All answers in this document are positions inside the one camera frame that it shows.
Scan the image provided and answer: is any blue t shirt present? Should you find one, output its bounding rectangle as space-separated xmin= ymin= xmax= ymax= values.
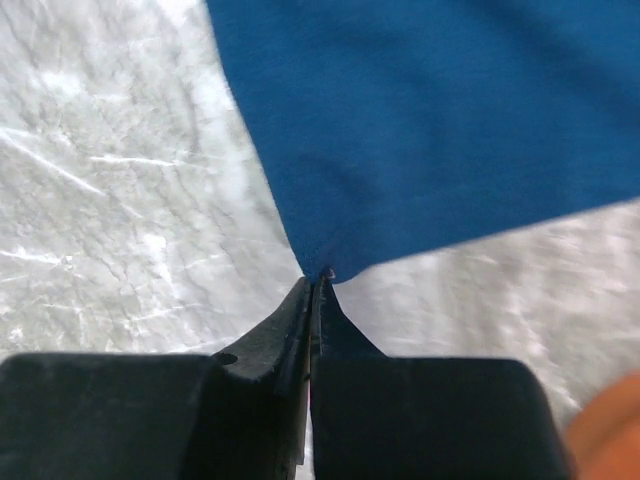
xmin=208 ymin=0 xmax=639 ymax=282

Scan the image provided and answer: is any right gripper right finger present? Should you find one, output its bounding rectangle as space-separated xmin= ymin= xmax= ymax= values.
xmin=310 ymin=277 xmax=385 ymax=359

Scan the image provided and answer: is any orange plastic basket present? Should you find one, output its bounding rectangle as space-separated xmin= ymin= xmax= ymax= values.
xmin=565 ymin=371 xmax=639 ymax=480

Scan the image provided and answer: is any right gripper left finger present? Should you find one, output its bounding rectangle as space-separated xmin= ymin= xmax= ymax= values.
xmin=212 ymin=278 xmax=311 ymax=395

